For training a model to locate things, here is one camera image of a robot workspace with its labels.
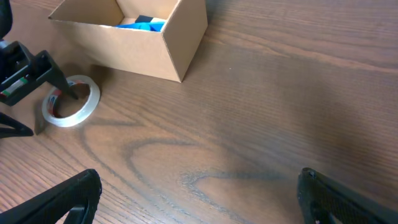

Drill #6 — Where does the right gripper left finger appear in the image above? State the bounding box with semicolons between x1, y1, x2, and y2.
1;169;102;224

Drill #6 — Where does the blue plastic block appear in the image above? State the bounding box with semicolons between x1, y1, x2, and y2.
116;15;166;32

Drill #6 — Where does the large clear tape roll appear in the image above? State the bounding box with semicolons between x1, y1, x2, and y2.
42;75;101;128

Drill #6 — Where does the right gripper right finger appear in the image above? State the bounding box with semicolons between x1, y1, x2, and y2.
297;167;397;224

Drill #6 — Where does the brown cardboard box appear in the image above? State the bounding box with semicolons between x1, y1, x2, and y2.
49;0;208;82

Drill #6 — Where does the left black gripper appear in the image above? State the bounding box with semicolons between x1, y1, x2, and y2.
0;0;79;139

